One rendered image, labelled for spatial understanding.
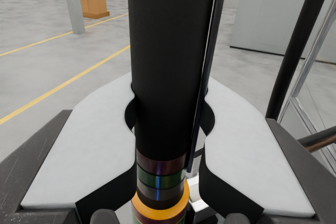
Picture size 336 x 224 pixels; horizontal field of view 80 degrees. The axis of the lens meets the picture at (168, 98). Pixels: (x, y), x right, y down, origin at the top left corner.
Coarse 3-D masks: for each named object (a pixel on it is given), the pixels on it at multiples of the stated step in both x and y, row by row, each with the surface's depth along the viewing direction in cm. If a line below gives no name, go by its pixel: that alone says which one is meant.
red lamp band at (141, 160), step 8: (136, 152) 12; (136, 160) 12; (144, 160) 11; (152, 160) 11; (160, 160) 11; (168, 160) 11; (176, 160) 11; (184, 160) 12; (144, 168) 11; (152, 168) 11; (160, 168) 11; (168, 168) 11; (176, 168) 11
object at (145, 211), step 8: (184, 184) 15; (184, 192) 14; (136, 200) 14; (184, 200) 14; (136, 208) 13; (144, 208) 13; (168, 208) 13; (176, 208) 13; (152, 216) 13; (160, 216) 13; (168, 216) 13
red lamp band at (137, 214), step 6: (132, 204) 14; (186, 204) 14; (132, 210) 14; (138, 216) 14; (144, 216) 13; (174, 216) 13; (180, 216) 14; (144, 222) 14; (150, 222) 13; (156, 222) 13; (162, 222) 13; (168, 222) 13; (174, 222) 14
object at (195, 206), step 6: (192, 180) 18; (192, 204) 17; (198, 204) 17; (204, 204) 17; (186, 210) 18; (192, 210) 16; (198, 210) 16; (204, 210) 17; (210, 210) 17; (186, 216) 18; (192, 216) 17; (198, 216) 17; (204, 216) 17; (210, 216) 18; (186, 222) 18; (192, 222) 17; (198, 222) 18; (204, 222) 18; (210, 222) 18; (216, 222) 18
